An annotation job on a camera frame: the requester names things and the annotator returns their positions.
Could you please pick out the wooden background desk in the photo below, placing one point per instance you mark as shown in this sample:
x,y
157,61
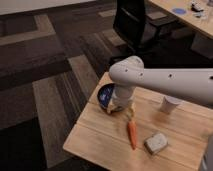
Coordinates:
x,y
203,25

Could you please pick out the dark blue bowl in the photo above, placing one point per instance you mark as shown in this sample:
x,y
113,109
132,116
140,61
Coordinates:
x,y
104,96

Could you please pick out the small grey desk items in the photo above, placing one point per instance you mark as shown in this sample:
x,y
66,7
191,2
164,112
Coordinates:
x,y
198,11

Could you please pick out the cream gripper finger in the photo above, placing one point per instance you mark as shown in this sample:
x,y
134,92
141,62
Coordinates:
x,y
132,110
111,108

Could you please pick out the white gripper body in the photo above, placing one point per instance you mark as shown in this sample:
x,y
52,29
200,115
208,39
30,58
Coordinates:
x,y
122,96

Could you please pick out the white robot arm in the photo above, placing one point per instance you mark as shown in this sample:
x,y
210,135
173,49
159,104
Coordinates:
x,y
191,84

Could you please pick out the black office chair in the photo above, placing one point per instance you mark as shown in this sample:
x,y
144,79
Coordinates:
x,y
130,22

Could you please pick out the blue round disc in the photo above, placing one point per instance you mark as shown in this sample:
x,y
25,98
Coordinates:
x,y
179,11

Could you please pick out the orange carrot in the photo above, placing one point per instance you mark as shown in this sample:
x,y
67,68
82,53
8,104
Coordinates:
x,y
132,132

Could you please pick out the white paper cup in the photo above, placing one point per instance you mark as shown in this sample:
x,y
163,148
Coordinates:
x,y
169,103

